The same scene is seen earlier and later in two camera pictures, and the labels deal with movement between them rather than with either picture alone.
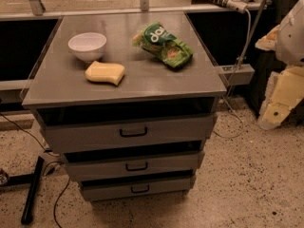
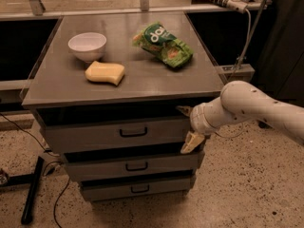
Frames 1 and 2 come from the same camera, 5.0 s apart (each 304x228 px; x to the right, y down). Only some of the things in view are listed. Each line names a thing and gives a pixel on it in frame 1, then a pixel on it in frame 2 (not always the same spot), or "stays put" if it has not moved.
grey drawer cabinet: x=128 y=101 stays put
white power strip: x=235 y=1 stays put
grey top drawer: x=125 y=128 stays put
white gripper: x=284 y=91 to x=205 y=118
